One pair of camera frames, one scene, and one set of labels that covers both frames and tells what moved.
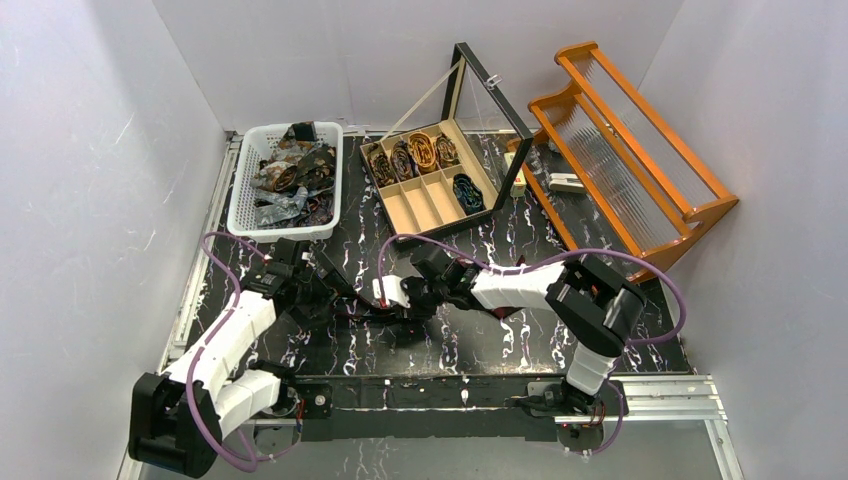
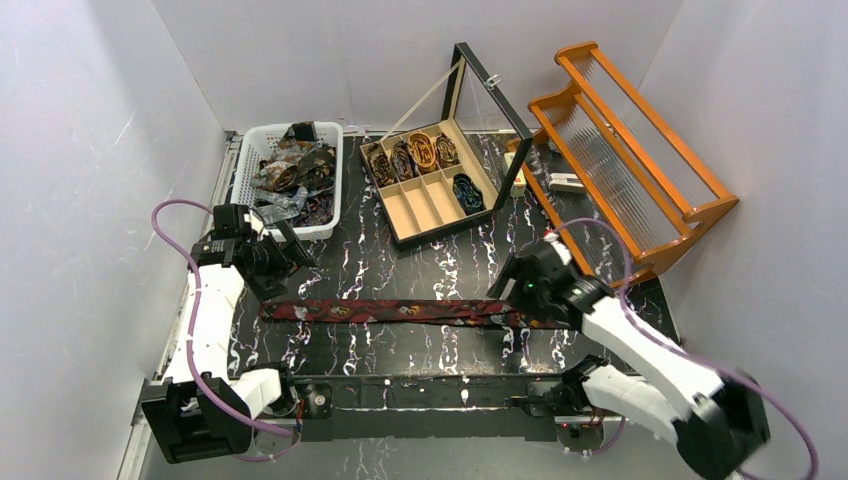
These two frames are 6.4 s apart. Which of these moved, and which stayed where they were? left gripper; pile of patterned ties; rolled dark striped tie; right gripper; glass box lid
Moved: right gripper; left gripper
Stayed: rolled dark striped tie; glass box lid; pile of patterned ties
